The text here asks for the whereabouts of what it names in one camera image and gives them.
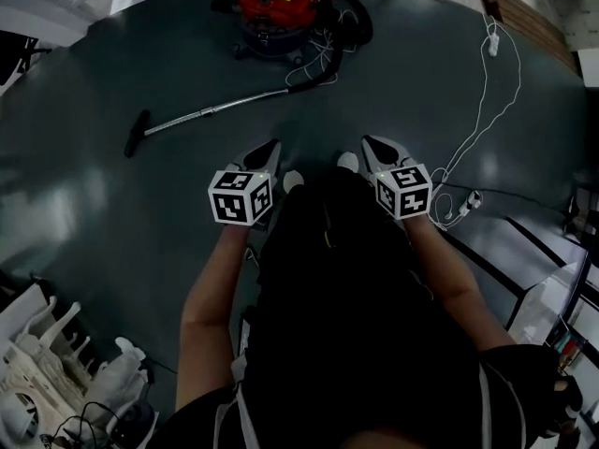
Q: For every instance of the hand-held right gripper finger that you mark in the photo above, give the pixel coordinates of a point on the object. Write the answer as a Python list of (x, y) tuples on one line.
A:
[(398, 154), (371, 159)]

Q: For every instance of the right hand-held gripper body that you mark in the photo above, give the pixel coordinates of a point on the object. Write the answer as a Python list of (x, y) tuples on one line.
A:
[(407, 194)]

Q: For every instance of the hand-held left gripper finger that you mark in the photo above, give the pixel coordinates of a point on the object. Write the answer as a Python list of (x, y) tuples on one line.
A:
[(276, 159), (248, 163)]

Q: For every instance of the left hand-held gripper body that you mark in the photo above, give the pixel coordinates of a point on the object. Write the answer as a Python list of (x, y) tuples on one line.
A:
[(229, 204)]

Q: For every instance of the metal vacuum wand with nozzle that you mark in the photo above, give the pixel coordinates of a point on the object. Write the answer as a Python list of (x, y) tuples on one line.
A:
[(208, 111)]

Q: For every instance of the person's left forearm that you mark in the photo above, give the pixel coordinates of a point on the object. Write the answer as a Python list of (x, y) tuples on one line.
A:
[(206, 307)]

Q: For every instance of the person's right forearm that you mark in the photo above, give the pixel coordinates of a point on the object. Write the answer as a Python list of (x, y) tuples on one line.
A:
[(449, 279)]

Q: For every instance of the person's white left shoe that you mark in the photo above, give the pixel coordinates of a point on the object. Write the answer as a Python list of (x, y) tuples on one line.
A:
[(292, 180)]

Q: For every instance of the white power strip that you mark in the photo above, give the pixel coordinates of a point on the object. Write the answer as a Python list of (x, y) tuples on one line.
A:
[(470, 202), (492, 46)]

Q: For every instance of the marble table top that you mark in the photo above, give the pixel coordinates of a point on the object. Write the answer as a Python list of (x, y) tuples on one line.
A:
[(543, 307)]

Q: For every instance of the wooden platform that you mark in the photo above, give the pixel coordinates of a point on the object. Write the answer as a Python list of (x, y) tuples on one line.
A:
[(524, 17)]

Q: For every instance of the colourful stationery holder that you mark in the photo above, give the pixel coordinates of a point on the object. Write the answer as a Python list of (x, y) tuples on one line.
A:
[(568, 351)]

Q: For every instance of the white ornate chair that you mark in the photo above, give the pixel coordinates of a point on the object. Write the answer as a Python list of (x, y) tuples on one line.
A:
[(42, 344)]

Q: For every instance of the black round appliance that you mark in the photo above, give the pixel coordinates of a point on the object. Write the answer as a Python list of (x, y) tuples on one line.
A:
[(133, 426)]

